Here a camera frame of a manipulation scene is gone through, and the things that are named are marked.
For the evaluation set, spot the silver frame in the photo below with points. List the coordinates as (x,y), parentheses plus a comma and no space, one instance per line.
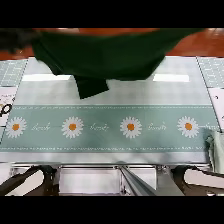
(136,185)

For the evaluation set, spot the dark green T-shirt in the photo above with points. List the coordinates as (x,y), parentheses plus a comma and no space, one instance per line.
(106,56)

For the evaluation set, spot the pale green garment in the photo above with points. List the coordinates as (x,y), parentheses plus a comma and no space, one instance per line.
(216,150)

